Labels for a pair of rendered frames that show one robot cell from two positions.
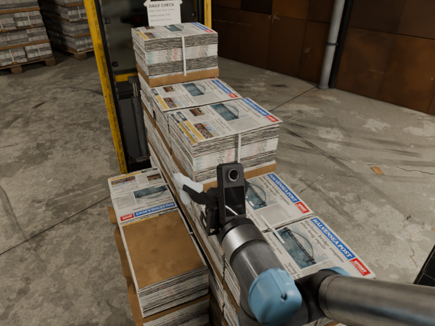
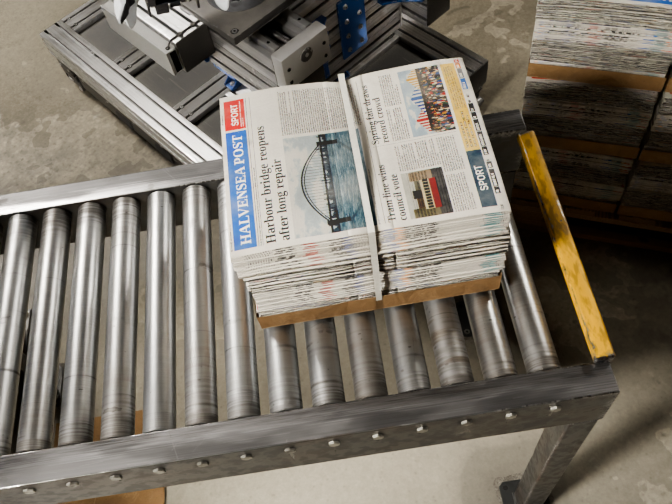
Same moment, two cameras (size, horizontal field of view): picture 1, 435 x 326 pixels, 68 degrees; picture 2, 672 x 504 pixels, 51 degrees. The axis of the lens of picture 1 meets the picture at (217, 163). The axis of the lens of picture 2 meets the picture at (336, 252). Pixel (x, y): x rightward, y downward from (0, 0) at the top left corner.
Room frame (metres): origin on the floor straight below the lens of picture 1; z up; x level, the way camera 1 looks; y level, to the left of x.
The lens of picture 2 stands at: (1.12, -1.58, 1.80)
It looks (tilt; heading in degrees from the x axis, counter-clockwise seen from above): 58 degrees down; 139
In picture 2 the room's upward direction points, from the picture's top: 11 degrees counter-clockwise
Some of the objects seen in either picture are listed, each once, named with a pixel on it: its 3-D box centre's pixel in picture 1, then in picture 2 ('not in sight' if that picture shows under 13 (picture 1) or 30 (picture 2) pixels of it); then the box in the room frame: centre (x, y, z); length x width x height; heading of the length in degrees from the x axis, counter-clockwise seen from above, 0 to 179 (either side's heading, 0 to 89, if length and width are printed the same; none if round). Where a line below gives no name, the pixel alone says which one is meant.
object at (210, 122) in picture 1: (226, 117); not in sight; (1.19, -0.03, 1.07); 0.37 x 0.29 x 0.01; 115
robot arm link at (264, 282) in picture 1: (265, 282); not in sight; (0.31, -0.07, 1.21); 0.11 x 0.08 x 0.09; 20
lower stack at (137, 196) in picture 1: (156, 255); not in sight; (1.11, 0.32, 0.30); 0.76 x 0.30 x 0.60; 24
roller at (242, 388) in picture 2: not in sight; (237, 292); (0.55, -1.32, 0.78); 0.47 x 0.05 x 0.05; 137
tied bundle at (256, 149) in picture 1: (222, 143); not in sight; (1.18, -0.02, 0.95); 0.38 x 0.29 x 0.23; 115
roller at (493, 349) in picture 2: not in sight; (468, 255); (0.82, -1.03, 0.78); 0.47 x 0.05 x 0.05; 137
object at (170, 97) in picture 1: (192, 93); not in sight; (1.44, 0.12, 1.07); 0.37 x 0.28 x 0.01; 113
